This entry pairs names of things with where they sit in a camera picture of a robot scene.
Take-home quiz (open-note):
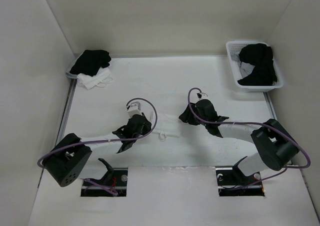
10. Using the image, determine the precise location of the white tank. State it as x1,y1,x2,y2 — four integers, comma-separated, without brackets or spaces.
77,67,113,90
152,113,181,142

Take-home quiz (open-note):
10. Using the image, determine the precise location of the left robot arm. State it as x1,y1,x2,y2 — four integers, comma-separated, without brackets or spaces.
37,114,158,187

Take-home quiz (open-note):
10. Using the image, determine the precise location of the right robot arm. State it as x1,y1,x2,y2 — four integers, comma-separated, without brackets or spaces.
178,99,300,184

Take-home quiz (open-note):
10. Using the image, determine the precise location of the folded white tank top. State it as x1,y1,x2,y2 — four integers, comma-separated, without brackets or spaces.
77,67,113,90

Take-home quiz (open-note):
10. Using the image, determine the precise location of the black tank top in basket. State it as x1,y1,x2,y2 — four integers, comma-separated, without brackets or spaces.
238,43,278,86

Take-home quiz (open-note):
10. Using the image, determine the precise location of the folded black tank top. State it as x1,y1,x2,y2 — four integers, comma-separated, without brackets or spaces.
67,50,111,77

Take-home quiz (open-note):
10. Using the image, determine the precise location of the grey folded cloth under stack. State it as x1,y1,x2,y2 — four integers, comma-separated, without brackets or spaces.
65,60,78,79

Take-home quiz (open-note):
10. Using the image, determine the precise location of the grey garment in basket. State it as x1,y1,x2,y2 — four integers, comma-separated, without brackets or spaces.
230,54,255,78

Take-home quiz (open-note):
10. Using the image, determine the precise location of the white plastic basket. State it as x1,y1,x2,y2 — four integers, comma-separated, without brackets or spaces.
225,40,284,92

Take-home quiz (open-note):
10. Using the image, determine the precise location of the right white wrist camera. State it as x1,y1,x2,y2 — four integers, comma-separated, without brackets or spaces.
197,92,208,100

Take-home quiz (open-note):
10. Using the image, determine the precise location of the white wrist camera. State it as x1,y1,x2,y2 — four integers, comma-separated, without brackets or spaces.
126,101,142,118
197,92,208,100

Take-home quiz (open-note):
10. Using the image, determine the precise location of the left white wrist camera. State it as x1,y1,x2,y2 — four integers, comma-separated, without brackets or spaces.
126,101,142,118

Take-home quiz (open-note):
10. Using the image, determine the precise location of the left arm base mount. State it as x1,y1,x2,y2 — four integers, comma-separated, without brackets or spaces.
80,158,129,198

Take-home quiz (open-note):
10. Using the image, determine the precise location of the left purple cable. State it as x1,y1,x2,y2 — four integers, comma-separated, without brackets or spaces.
37,97,158,195

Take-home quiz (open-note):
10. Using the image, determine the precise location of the purple cable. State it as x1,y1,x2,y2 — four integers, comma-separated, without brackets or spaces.
187,87,312,187
37,97,158,195

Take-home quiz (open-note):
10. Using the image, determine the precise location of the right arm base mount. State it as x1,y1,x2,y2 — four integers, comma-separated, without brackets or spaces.
215,167,265,197

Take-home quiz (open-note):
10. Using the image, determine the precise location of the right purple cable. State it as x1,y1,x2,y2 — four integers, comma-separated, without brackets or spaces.
187,87,312,187

